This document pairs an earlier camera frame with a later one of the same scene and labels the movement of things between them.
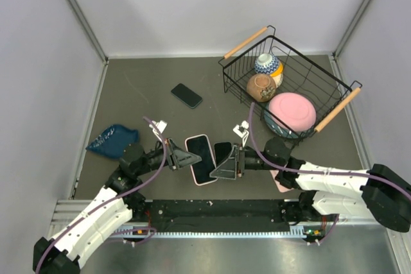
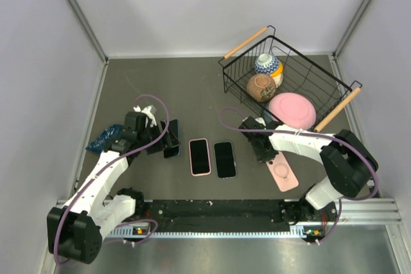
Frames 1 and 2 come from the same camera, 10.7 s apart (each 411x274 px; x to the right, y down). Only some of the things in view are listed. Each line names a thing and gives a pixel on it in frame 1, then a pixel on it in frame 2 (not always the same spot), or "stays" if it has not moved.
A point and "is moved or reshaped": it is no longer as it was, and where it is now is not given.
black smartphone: [200, 146] is moved or reshaped
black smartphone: [221, 151] stays
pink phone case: [200, 146] is moved or reshaped
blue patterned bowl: [266, 63] stays
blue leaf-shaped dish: [112, 142] stays
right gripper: [230, 169] → [262, 157]
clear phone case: [221, 150] stays
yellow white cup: [278, 76] stays
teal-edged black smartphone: [186, 95] → [171, 139]
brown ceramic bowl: [261, 87] stays
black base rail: [224, 212] stays
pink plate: [295, 110] stays
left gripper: [183, 158] → [158, 147]
